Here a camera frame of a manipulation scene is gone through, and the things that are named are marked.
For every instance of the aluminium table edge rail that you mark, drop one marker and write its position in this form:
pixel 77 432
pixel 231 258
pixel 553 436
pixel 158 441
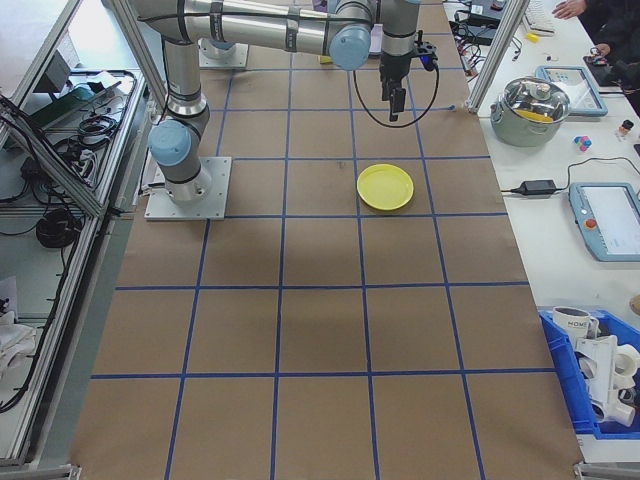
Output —
pixel 607 472
pixel 40 472

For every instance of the green flat board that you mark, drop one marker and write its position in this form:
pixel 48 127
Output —
pixel 70 107

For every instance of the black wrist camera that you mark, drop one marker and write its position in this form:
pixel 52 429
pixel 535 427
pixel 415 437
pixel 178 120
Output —
pixel 426 52

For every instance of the blue grey teach pendant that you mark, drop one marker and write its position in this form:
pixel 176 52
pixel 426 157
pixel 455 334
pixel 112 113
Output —
pixel 610 220
pixel 585 90

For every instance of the small yellow box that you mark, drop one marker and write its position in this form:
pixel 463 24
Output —
pixel 533 36

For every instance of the bystander bare hand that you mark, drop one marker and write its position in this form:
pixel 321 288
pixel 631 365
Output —
pixel 601 50
pixel 571 7

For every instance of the black box with grey side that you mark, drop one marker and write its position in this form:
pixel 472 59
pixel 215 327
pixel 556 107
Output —
pixel 52 75

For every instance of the white printed mug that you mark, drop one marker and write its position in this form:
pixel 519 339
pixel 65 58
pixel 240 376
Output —
pixel 572 322

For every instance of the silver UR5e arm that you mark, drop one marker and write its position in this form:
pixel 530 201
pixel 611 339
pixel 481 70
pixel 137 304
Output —
pixel 220 50
pixel 182 100

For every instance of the power strip with red switches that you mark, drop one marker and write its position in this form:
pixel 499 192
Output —
pixel 472 60

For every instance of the V-shaped metal bar frame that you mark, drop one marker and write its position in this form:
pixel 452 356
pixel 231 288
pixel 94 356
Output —
pixel 75 320

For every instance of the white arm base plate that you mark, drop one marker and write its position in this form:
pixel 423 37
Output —
pixel 215 200
pixel 240 57

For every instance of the white keyboard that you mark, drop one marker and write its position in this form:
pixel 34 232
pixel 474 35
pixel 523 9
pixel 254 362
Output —
pixel 540 17

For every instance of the small dark capped bottle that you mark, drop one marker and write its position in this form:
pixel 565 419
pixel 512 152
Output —
pixel 624 130

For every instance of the crumpled white cloth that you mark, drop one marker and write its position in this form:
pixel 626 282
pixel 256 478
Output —
pixel 15 340

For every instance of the stainless steel cooking pot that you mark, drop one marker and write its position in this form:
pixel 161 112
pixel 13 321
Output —
pixel 525 131

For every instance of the small multicolour toy ball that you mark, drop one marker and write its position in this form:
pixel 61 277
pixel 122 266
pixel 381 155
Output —
pixel 581 143

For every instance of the black box with white label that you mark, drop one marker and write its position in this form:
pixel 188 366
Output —
pixel 485 10

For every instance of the black power brick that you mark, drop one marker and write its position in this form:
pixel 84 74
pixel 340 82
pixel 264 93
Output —
pixel 486 33

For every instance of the purple foam cube block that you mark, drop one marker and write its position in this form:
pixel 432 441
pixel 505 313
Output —
pixel 321 5

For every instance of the aluminium profile post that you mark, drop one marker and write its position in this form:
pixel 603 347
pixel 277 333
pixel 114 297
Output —
pixel 495 55

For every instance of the blue plastic storage bin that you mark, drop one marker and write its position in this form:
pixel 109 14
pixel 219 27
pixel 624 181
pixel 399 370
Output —
pixel 560 380

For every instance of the yellow round plate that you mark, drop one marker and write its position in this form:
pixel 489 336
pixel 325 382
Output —
pixel 385 187

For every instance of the glass pot lid with knob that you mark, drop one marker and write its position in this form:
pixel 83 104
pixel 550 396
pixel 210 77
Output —
pixel 530 97

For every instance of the person in dark clothes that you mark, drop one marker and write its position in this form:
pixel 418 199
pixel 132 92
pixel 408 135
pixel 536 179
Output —
pixel 620 30

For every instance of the white pipe fitting assembly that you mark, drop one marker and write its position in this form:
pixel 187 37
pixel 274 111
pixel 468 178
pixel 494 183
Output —
pixel 605 375

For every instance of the yellow foam cube block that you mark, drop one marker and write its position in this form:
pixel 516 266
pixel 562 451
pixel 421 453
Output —
pixel 325 60

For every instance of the yellow curved object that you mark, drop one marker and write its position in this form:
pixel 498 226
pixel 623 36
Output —
pixel 537 116

